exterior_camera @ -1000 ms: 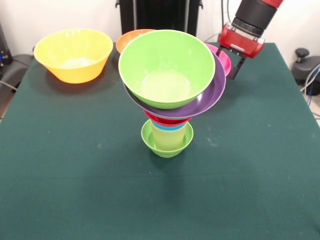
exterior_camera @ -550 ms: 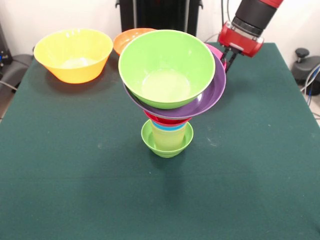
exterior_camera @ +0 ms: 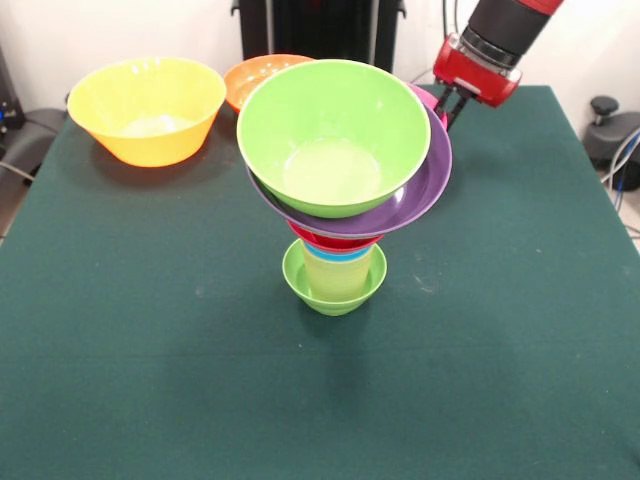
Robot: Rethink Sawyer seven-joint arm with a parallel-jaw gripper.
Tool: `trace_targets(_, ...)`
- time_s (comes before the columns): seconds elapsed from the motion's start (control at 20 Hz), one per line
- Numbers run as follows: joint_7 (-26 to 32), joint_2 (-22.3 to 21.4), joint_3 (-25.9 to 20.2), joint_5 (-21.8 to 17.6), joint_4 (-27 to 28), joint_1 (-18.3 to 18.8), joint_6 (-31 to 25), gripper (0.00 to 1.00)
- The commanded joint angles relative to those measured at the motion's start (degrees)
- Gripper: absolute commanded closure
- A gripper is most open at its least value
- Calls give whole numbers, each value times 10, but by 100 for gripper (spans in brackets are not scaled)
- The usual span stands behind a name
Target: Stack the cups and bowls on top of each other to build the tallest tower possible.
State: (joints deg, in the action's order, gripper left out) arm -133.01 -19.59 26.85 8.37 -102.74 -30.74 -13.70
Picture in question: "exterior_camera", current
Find grey cable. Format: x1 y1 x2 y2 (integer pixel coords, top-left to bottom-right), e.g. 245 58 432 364
0 159 37 187

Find white and blue cables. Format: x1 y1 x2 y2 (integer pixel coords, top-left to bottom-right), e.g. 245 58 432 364
599 127 640 201

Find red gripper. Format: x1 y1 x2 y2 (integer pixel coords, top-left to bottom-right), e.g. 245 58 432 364
432 32 523 134

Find yellow cup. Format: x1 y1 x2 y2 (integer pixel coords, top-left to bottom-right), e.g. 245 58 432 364
301 247 376 303

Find small red bowl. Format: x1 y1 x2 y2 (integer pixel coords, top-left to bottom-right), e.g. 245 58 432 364
287 219 385 254

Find purple bowl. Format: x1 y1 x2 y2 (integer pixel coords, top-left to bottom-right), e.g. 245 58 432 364
245 102 454 239

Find large pink bowl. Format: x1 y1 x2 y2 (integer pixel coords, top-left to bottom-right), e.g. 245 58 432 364
408 82 449 131

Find black equipment box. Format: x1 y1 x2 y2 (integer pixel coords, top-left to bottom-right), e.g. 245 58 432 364
0 47 26 146

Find blue cup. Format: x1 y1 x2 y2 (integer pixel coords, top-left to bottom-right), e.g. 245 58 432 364
303 242 376 264

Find large green bowl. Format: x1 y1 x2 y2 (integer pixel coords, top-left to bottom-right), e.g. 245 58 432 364
236 58 432 220

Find dark green tablecloth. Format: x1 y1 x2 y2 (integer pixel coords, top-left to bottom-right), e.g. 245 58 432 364
0 83 640 480

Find small green bowl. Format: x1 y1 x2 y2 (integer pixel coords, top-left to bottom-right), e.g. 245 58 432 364
281 238 389 317

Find large yellow bowl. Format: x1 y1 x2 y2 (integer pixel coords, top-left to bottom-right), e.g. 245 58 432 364
67 57 227 168

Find orange bowl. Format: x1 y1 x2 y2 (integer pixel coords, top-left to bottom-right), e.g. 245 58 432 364
222 53 315 115

